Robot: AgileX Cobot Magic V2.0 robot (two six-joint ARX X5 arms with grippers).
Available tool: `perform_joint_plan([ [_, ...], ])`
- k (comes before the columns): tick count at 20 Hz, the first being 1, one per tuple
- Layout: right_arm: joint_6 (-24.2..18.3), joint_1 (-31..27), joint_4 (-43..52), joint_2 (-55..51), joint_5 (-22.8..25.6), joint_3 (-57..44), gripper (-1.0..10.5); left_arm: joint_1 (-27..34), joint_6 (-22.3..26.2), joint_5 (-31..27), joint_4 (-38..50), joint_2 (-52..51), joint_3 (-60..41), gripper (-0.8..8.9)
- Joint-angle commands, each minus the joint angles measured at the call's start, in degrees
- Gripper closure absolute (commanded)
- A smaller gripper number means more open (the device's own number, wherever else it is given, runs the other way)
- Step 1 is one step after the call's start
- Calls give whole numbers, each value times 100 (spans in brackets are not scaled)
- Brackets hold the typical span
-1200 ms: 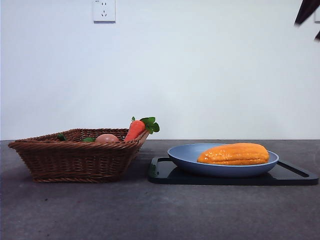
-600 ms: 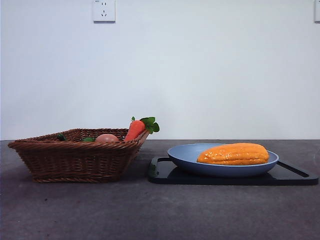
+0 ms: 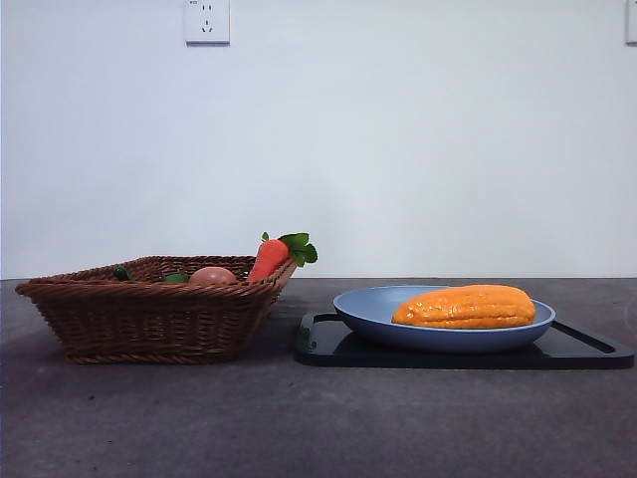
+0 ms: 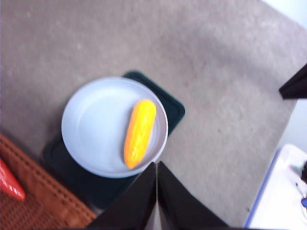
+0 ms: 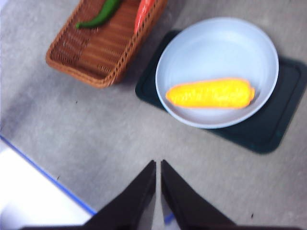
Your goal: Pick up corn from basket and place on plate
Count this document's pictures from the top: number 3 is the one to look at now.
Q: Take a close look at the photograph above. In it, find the brown egg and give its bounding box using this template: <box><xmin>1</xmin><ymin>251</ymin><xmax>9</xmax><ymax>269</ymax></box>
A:
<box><xmin>187</xmin><ymin>266</ymin><xmax>239</xmax><ymax>287</ymax></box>

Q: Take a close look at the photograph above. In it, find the blue round plate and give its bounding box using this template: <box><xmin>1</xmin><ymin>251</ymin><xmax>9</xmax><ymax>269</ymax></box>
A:
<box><xmin>331</xmin><ymin>284</ymin><xmax>557</xmax><ymax>355</ymax></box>

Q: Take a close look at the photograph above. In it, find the dark green rectangular tray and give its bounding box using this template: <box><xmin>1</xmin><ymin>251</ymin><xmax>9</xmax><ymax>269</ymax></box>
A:
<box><xmin>292</xmin><ymin>311</ymin><xmax>636</xmax><ymax>370</ymax></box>

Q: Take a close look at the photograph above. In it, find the orange carrot with green leaves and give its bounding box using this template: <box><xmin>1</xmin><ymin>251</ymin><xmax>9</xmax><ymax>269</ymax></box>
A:
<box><xmin>246</xmin><ymin>231</ymin><xmax>319</xmax><ymax>283</ymax></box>

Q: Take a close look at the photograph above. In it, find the orange-yellow corn cob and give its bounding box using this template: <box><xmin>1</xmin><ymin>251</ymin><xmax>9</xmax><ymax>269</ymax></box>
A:
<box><xmin>391</xmin><ymin>283</ymin><xmax>537</xmax><ymax>331</ymax></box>

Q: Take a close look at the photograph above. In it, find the brown woven wicker basket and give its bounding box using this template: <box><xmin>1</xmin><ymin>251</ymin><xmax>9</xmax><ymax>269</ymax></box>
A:
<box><xmin>14</xmin><ymin>254</ymin><xmax>300</xmax><ymax>365</ymax></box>

